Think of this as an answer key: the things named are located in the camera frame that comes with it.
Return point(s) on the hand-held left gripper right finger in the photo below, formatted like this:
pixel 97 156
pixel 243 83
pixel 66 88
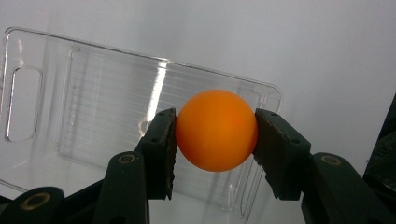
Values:
pixel 280 149

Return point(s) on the orange ball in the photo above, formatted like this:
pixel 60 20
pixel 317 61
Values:
pixel 217 130

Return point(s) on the clear plastic tray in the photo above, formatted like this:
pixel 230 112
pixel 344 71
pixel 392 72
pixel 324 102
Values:
pixel 93 102

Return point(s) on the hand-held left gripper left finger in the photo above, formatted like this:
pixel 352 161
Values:
pixel 158 149

